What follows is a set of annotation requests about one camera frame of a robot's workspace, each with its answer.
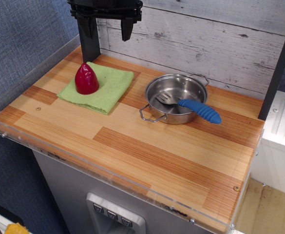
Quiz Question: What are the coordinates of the green folded cloth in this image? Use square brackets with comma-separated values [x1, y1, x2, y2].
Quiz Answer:
[57, 62, 134, 115]

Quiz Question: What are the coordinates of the silver dispenser button panel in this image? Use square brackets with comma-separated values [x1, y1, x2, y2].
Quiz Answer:
[86, 193, 147, 234]

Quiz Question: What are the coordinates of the black right vertical post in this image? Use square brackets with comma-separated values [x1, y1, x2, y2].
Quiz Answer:
[258, 42, 285, 120]

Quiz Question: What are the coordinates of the white side cabinet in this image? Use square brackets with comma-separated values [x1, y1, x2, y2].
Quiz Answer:
[250, 91, 285, 193]

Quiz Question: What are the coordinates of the blue handled metal spatula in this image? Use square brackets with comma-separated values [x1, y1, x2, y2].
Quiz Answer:
[155, 92, 222, 124]

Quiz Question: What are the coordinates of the yellow object bottom corner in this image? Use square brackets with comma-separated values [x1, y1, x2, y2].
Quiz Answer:
[4, 223, 30, 234]

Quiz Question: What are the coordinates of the red toy potato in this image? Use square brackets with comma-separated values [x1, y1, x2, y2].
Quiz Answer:
[75, 63, 99, 95]

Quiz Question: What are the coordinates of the clear acrylic table guard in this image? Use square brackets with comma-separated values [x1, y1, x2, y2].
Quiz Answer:
[0, 31, 263, 233]

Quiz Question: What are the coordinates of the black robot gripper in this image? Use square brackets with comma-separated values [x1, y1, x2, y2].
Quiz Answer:
[67, 0, 143, 41]

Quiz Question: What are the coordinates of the silver metal pot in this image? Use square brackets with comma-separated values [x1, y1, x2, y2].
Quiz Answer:
[139, 73, 210, 125]

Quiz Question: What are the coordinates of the grey toy fridge cabinet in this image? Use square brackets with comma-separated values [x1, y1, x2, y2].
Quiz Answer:
[34, 152, 209, 234]

